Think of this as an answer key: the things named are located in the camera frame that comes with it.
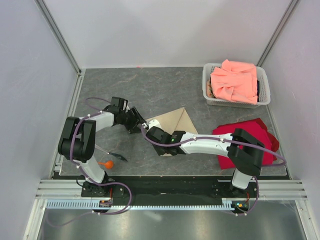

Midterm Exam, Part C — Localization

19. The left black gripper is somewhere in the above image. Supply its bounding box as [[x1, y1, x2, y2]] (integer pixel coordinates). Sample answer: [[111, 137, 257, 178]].
[[119, 107, 145, 134]]

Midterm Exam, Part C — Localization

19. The beige cloth napkin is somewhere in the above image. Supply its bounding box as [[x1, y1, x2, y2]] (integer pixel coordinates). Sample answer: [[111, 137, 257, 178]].
[[141, 107, 198, 155]]

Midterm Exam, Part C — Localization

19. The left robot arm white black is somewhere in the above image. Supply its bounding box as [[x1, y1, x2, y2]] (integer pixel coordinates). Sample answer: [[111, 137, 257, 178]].
[[57, 96, 147, 197]]

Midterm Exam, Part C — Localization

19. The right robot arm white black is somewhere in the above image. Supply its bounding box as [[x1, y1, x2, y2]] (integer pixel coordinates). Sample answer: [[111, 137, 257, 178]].
[[141, 126, 265, 197]]

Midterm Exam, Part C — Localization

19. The red cloth napkin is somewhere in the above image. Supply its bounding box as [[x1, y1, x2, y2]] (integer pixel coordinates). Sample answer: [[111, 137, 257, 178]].
[[212, 118, 280, 170]]

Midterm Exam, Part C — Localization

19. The orange plastic spoon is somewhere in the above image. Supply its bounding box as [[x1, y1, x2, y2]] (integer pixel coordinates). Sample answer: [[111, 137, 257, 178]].
[[98, 160, 114, 170]]

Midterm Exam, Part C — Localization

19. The patterned cloth in basket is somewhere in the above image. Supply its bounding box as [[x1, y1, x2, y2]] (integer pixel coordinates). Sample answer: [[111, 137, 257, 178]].
[[206, 80, 215, 98]]

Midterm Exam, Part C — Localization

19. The salmon pink cloth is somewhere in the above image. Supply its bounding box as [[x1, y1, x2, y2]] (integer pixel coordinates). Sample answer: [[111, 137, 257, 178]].
[[210, 59, 258, 105]]

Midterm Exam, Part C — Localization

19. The dark cloth in basket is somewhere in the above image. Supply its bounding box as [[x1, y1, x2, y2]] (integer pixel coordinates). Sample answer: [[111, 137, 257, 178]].
[[256, 80, 260, 102]]

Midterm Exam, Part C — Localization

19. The white plastic basket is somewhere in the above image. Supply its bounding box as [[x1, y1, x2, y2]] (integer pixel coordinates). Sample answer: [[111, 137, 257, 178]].
[[202, 59, 271, 109]]

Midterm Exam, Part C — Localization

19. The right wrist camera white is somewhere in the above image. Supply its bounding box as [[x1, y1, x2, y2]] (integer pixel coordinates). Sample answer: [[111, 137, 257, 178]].
[[141, 119, 162, 130]]

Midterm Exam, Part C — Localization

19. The black knife clear handle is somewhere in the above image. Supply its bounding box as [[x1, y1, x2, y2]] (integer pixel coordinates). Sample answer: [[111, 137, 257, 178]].
[[95, 144, 128, 162]]

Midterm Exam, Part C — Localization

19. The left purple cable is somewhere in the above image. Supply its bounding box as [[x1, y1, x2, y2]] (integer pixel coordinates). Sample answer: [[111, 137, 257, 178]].
[[44, 97, 133, 227]]

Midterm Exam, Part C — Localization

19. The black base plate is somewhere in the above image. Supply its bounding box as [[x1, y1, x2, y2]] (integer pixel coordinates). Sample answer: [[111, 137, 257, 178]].
[[77, 174, 262, 216]]

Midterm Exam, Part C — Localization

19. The white slotted cable duct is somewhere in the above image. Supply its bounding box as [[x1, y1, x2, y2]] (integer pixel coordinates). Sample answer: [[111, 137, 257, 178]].
[[46, 198, 249, 211]]

